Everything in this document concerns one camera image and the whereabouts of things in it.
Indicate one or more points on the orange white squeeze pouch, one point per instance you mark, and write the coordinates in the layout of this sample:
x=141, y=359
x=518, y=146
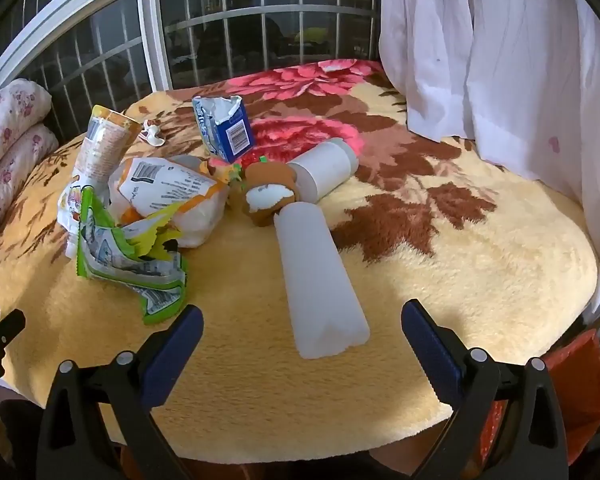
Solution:
x=105, y=145

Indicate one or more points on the white window frame with bars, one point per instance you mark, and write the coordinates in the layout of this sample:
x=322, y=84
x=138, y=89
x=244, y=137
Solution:
x=150, y=35

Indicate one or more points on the white orange snack bag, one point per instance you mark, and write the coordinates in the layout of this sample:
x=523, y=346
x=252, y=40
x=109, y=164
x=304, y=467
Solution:
x=170, y=190

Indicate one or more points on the orange green dragon toy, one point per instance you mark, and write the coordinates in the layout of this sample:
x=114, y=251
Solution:
x=225, y=174

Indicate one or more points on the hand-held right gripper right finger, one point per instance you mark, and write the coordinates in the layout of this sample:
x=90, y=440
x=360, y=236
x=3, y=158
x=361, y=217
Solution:
x=430, y=350

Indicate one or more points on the floral plush blanket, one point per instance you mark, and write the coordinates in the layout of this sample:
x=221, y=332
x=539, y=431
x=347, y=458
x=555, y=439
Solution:
x=430, y=280

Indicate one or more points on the pink floral rolled quilt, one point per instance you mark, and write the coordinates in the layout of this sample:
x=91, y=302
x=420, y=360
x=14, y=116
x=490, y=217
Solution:
x=10, y=115
x=15, y=175

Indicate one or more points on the brown white plush toy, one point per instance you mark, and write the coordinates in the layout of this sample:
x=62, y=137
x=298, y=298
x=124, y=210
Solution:
x=267, y=195

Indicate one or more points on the green wrapper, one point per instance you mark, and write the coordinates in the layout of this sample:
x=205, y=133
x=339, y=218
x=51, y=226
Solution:
x=115, y=255

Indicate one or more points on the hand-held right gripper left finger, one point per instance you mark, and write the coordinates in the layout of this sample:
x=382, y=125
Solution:
x=177, y=355

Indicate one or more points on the white cylinder container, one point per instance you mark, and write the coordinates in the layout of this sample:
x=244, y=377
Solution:
x=325, y=167

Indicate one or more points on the translucent white plastic tube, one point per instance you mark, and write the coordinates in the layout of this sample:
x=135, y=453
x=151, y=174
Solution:
x=315, y=280

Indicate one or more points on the white curtain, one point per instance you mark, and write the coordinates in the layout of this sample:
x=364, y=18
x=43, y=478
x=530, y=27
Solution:
x=505, y=50

